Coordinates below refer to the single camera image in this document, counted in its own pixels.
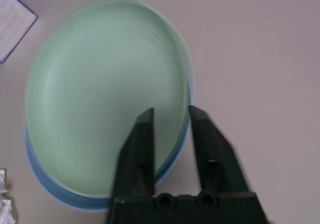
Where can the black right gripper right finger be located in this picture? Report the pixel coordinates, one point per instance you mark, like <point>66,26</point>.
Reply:
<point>215,159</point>

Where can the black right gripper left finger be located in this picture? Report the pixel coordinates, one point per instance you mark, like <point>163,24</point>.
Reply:
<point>136,159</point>

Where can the green plate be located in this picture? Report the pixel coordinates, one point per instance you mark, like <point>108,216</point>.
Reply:
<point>100,84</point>

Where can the white tissue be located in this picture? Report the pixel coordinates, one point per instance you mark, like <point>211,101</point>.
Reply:
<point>5,204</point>

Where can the blue plate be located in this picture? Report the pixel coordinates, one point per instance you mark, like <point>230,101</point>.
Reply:
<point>50,184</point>

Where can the purple tissue pack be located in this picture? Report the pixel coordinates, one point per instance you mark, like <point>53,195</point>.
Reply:
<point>12,22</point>

